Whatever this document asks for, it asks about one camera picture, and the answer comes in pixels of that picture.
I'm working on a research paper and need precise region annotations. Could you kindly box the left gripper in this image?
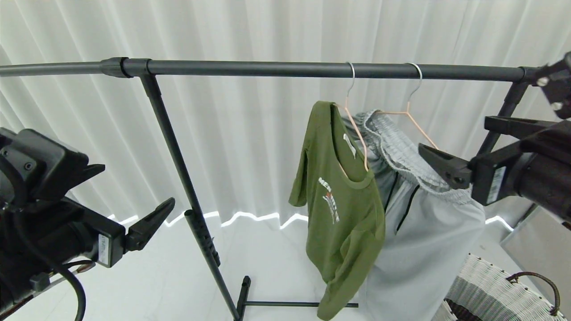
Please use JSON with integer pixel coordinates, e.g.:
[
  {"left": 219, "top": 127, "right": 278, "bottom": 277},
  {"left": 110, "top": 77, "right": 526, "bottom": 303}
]
[{"left": 22, "top": 163, "right": 176, "bottom": 273}]

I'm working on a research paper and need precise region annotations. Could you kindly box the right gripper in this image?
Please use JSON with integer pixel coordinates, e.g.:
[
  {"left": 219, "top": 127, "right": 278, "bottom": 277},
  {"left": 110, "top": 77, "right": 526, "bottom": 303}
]
[{"left": 418, "top": 115, "right": 571, "bottom": 224}]

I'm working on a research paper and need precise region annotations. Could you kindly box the pink clothes hanger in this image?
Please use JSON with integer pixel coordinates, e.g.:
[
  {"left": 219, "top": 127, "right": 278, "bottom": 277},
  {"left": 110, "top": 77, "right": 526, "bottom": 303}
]
[
  {"left": 336, "top": 62, "right": 371, "bottom": 173},
  {"left": 379, "top": 62, "right": 440, "bottom": 151}
]

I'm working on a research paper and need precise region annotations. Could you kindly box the green garment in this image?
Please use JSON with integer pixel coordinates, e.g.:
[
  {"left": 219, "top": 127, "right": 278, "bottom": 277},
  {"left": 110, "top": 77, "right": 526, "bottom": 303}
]
[{"left": 288, "top": 100, "right": 387, "bottom": 321}]

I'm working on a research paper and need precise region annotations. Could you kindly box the white laundry basket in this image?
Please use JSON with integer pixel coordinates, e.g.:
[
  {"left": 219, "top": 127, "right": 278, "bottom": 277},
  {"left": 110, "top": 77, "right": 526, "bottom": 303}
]
[{"left": 430, "top": 253, "right": 564, "bottom": 321}]

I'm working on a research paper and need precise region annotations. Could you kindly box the black clothes rack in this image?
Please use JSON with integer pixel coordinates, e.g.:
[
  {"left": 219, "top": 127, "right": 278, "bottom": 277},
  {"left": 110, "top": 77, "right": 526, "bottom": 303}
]
[{"left": 0, "top": 57, "right": 554, "bottom": 321}]

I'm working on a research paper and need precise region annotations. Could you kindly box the white curtain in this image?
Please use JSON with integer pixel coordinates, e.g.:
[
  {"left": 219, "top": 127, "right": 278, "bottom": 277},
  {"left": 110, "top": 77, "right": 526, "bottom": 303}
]
[{"left": 0, "top": 0, "right": 571, "bottom": 231}]

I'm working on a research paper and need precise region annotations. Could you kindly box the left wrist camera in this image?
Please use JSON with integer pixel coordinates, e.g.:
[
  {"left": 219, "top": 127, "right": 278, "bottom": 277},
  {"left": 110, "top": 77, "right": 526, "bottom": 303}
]
[{"left": 0, "top": 128, "right": 107, "bottom": 202}]

